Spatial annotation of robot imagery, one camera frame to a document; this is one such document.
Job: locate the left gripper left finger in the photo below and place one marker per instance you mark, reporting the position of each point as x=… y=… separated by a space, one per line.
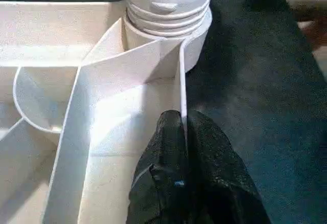
x=163 y=180

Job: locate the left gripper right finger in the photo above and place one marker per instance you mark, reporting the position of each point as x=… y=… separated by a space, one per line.
x=222 y=183

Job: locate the white plastic table leg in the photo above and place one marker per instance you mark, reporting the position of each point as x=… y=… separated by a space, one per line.
x=166 y=4

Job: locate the white plastic table top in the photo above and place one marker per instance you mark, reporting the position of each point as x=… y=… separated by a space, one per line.
x=51 y=30

